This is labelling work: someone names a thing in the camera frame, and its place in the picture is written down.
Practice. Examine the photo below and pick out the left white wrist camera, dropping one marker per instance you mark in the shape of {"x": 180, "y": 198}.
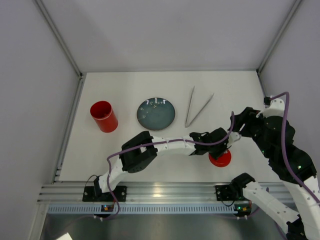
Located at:
{"x": 232, "y": 138}

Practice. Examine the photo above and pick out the red cylindrical container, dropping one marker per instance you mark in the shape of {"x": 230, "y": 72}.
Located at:
{"x": 104, "y": 116}

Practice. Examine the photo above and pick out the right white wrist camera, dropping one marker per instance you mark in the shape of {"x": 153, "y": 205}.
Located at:
{"x": 273, "y": 107}

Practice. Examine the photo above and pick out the left black base bracket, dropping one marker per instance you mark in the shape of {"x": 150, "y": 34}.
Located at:
{"x": 91, "y": 194}

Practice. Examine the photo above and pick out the metal serving tongs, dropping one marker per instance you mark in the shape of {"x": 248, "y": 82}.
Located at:
{"x": 194, "y": 111}

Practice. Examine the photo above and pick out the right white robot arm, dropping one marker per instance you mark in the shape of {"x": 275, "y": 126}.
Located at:
{"x": 274, "y": 137}

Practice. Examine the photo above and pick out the blue ceramic plate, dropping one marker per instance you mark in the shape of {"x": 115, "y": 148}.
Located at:
{"x": 156, "y": 114}

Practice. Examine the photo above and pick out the black base bracket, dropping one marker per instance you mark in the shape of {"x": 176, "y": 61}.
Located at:
{"x": 91, "y": 194}
{"x": 225, "y": 193}

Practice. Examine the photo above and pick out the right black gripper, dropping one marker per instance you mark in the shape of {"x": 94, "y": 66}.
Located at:
{"x": 239, "y": 122}

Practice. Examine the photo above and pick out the grey slotted cable duct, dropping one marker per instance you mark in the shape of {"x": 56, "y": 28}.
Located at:
{"x": 126, "y": 209}

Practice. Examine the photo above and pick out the right black base bracket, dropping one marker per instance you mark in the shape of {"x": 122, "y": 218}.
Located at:
{"x": 225, "y": 193}

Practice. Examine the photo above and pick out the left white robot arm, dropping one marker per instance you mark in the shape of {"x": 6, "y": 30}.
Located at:
{"x": 141, "y": 150}

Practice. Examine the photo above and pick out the red round lid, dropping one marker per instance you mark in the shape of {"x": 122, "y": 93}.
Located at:
{"x": 222, "y": 161}

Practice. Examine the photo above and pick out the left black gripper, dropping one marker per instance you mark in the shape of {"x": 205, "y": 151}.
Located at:
{"x": 218, "y": 149}

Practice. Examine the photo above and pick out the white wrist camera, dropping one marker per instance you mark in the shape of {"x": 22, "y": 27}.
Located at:
{"x": 232, "y": 138}
{"x": 273, "y": 107}

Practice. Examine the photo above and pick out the aluminium mounting rail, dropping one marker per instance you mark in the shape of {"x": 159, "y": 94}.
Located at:
{"x": 137, "y": 192}

